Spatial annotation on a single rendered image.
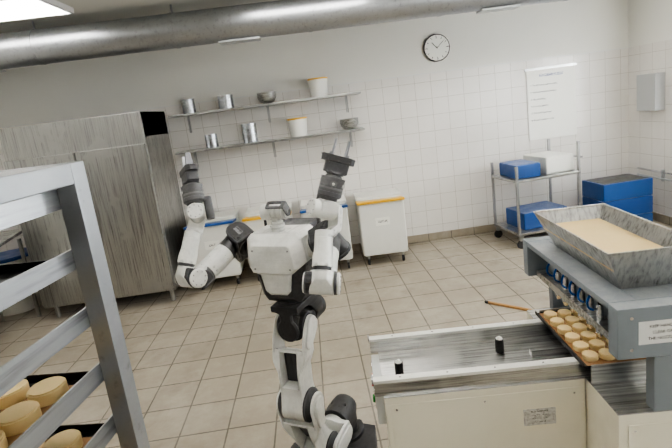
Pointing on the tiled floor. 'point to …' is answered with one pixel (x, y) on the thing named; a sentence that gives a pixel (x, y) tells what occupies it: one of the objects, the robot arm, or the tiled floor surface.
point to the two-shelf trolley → (519, 201)
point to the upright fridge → (109, 199)
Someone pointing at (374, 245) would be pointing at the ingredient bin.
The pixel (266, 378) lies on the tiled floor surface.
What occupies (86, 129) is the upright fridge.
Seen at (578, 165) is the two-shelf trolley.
